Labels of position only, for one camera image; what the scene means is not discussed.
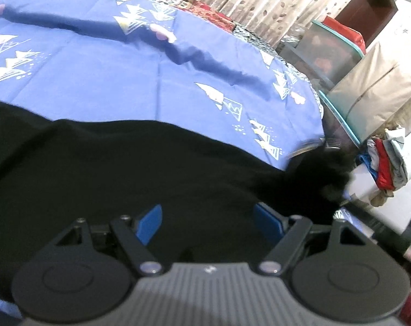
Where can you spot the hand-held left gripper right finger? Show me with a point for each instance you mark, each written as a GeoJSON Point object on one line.
{"type": "Point", "coordinates": [268, 222]}

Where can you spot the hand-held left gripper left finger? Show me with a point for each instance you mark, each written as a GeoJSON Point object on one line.
{"type": "Point", "coordinates": [149, 224]}

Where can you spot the black pants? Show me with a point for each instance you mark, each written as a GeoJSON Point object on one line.
{"type": "Point", "coordinates": [124, 163]}

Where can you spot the dark bar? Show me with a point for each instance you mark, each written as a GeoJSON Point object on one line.
{"type": "Point", "coordinates": [378, 231]}

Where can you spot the clear storage box teal lid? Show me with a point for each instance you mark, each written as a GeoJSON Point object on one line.
{"type": "Point", "coordinates": [324, 57]}
{"type": "Point", "coordinates": [338, 122]}

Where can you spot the pile of clothes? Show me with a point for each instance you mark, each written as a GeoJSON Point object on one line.
{"type": "Point", "coordinates": [385, 166]}

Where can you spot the blue printed bedsheet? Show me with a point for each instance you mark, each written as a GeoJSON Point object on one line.
{"type": "Point", "coordinates": [90, 81]}

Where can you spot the beige fabric bag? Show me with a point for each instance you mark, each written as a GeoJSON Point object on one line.
{"type": "Point", "coordinates": [378, 88]}

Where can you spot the red cloth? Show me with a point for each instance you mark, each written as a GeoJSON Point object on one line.
{"type": "Point", "coordinates": [344, 32]}

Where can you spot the beige leaf print curtain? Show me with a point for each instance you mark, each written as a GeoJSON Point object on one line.
{"type": "Point", "coordinates": [260, 0]}

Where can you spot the patchwork quilt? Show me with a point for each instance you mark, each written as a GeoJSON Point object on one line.
{"type": "Point", "coordinates": [205, 8]}

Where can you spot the brown wooden cabinet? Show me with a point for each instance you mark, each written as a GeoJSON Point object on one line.
{"type": "Point", "coordinates": [372, 10]}

